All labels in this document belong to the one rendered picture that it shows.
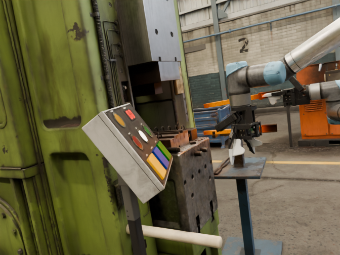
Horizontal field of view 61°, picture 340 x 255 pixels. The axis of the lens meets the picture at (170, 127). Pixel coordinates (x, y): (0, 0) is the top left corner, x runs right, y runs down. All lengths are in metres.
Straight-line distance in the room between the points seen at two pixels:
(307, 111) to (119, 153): 4.30
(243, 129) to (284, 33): 8.11
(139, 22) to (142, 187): 0.83
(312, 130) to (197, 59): 5.77
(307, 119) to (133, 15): 3.92
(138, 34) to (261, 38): 7.92
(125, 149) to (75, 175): 0.74
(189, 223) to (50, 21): 1.17
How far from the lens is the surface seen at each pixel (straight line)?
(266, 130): 1.76
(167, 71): 1.47
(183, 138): 1.55
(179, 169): 1.41
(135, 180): 0.83
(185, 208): 1.48
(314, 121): 4.96
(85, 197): 1.53
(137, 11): 1.43
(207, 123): 5.34
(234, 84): 1.02
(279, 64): 0.98
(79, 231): 1.68
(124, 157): 0.82
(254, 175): 1.77
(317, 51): 1.07
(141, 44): 1.40
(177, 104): 1.80
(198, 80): 9.91
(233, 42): 9.44
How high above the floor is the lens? 1.24
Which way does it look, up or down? 8 degrees down
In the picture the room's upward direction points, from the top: 9 degrees counter-clockwise
